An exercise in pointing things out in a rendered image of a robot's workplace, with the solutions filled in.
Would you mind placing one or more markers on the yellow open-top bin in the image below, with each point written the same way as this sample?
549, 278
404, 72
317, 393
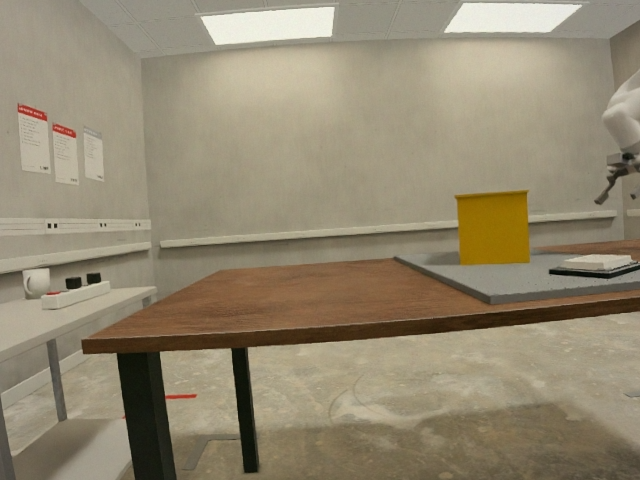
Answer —
493, 228

